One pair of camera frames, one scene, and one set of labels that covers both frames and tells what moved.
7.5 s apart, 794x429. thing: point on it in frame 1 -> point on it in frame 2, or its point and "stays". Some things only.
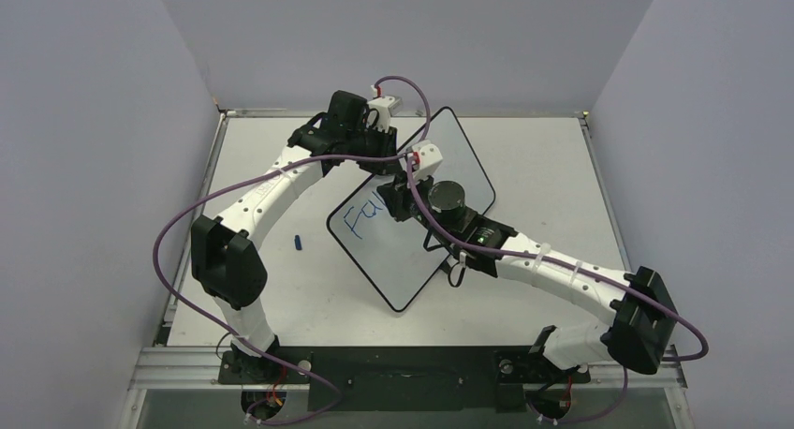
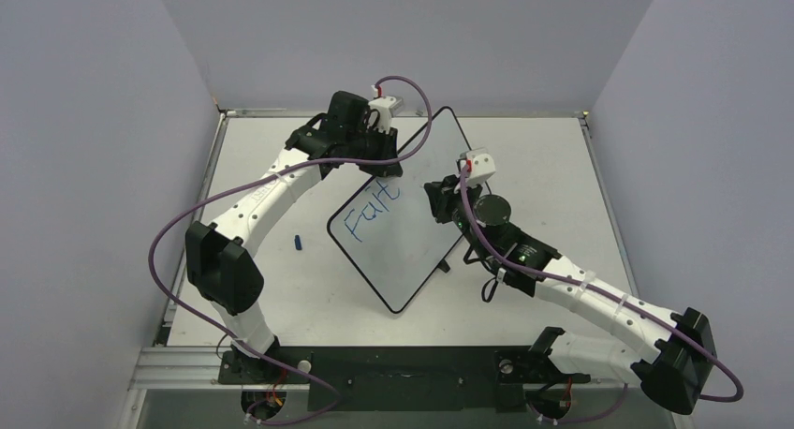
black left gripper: (386, 140) stays
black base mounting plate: (400, 378) stays
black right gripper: (397, 199) -> (442, 199)
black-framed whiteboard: (401, 257) stays
